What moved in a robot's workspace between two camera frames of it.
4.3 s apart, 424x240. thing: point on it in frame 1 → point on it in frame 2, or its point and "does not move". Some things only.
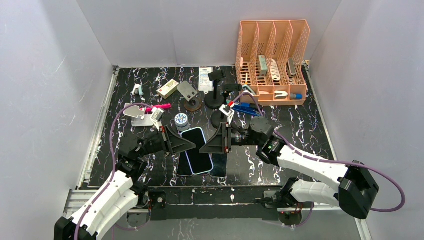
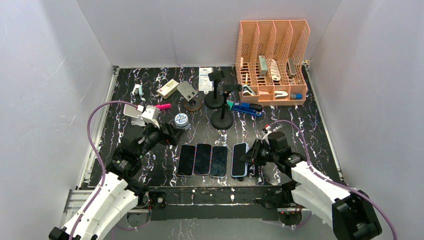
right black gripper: (220, 142) → (252, 156)
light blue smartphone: (199, 163) → (239, 168)
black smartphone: (184, 167) does not move
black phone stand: (215, 99) does not move
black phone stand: (217, 119) does not move
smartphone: (219, 161) does not move
